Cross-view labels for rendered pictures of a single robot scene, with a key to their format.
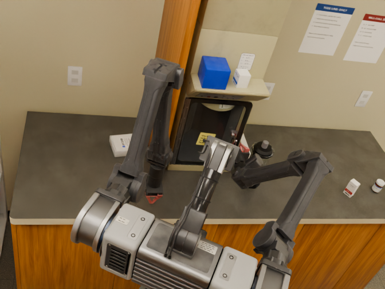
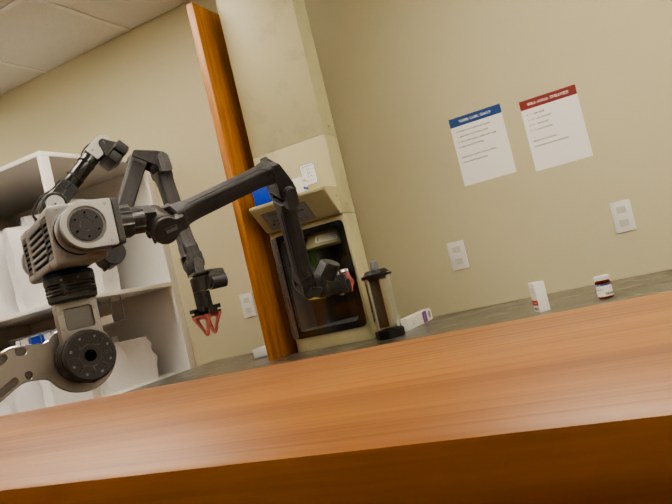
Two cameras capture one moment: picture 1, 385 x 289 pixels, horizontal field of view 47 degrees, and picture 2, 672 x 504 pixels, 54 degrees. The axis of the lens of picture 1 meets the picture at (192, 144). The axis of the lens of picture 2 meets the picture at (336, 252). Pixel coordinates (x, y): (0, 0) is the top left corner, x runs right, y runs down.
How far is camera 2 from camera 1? 2.28 m
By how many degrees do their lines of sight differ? 59
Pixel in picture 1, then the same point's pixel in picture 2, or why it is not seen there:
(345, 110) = (608, 246)
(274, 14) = (307, 114)
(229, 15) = (269, 135)
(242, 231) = not seen: hidden behind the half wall
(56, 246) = not seen: hidden behind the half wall
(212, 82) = (261, 196)
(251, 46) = (304, 155)
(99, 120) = not seen: hidden behind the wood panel
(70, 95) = (250, 331)
